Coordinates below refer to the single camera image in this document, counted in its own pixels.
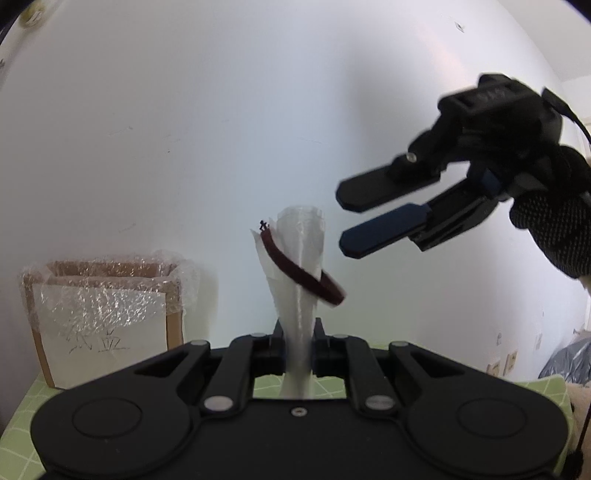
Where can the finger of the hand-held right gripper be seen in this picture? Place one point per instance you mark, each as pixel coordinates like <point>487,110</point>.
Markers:
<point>383,230</point>
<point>383,187</point>

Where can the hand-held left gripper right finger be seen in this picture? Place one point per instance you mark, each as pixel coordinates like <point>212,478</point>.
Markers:
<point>318,347</point>

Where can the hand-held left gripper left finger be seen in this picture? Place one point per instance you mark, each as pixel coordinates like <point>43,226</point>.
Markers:
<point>277,347</point>

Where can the dark red elastic band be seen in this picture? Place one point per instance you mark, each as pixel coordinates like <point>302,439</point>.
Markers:
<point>330,297</point>

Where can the clear plastic shopping bag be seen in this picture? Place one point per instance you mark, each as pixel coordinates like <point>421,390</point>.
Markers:
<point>300,240</point>

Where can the grey plastic bag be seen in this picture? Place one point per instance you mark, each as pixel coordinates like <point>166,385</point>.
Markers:
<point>568,362</point>

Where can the person's right hand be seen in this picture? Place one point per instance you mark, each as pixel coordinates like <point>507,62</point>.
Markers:
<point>563,212</point>

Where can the bubble-wrapped cardboard box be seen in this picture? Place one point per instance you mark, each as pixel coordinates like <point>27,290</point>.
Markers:
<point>92,323</point>

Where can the green checked tablecloth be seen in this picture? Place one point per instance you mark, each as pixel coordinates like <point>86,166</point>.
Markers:
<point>18,443</point>

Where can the beige wall outlet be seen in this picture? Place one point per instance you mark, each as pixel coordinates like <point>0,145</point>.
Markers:
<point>512,360</point>
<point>494,367</point>

